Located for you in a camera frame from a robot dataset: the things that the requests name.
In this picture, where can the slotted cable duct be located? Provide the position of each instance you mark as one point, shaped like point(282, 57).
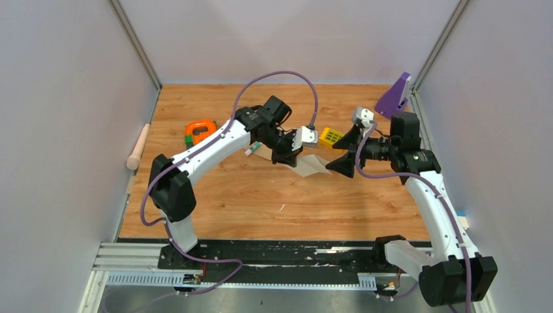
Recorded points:
point(365, 283)

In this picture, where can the purple plastic stand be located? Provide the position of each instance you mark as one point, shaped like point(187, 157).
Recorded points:
point(395, 99)

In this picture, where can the yellow toy window brick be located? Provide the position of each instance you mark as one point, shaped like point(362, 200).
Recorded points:
point(329, 137)

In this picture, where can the orange toy track loop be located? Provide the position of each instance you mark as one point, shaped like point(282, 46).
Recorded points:
point(200, 130)

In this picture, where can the wooden rolling pin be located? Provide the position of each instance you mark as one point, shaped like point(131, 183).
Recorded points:
point(134, 159)

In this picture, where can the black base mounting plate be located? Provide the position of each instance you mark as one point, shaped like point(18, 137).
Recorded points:
point(283, 261)

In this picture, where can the white green glue stick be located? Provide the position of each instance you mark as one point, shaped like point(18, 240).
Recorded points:
point(255, 146)

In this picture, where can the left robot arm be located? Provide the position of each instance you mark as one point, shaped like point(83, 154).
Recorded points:
point(172, 180)

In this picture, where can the letter paper sheet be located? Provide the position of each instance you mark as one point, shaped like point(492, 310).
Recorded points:
point(308, 165)

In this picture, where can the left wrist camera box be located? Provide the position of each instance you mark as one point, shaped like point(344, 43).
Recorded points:
point(304, 137)

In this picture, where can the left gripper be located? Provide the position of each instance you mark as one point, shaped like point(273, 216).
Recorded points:
point(288, 157)

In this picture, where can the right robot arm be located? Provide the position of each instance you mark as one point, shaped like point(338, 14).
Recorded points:
point(456, 272)

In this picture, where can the brown paper envelope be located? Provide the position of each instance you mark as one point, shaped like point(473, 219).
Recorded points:
point(264, 152)

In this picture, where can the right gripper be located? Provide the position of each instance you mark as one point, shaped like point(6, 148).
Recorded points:
point(345, 164)

